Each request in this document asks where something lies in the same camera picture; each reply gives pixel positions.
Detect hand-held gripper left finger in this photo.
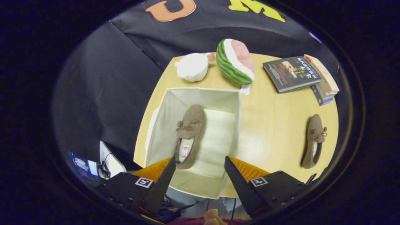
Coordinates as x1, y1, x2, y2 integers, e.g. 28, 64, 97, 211
95, 156, 176, 215

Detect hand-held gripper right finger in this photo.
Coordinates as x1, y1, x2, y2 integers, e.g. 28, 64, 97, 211
224, 156, 308, 217

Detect cream fabric storage box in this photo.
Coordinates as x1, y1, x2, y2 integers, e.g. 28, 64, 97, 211
144, 87, 243, 200

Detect brown fuzzy slipper shoe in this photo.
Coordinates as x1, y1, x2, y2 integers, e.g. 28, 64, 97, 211
173, 104, 207, 170
300, 114, 328, 169

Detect white flat device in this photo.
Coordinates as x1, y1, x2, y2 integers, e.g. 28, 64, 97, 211
99, 140, 127, 179

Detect blue printed packet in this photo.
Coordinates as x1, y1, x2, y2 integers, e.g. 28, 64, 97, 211
69, 151, 101, 182

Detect blue cover book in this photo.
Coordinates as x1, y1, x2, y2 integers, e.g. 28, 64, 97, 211
310, 84, 335, 106

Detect black cover book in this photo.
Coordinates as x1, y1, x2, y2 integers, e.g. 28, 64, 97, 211
262, 55, 323, 94

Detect watermelon slice plush toy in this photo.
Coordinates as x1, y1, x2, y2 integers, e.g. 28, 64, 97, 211
215, 38, 255, 95

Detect white plush toy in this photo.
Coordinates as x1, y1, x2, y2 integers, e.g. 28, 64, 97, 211
174, 52, 210, 83

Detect beige paperback book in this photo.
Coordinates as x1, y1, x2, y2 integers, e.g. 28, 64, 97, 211
303, 54, 340, 96

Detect black cable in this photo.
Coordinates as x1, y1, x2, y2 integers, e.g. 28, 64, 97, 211
229, 198, 237, 223

